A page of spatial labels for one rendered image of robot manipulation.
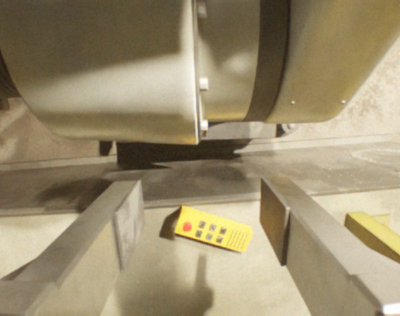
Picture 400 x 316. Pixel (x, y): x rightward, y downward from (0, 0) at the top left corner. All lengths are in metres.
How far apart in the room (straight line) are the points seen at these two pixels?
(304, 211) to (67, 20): 0.28
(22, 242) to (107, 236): 0.90
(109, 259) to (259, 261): 0.77
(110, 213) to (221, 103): 0.21
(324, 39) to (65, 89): 0.28
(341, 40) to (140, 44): 0.20
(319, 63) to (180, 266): 0.78
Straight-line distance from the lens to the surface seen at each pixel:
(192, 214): 0.74
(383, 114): 1.82
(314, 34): 0.27
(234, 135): 1.11
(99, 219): 0.17
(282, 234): 0.19
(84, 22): 0.28
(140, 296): 1.02
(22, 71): 0.33
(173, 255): 0.87
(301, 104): 0.34
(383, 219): 1.01
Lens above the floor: 1.41
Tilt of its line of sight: 76 degrees down
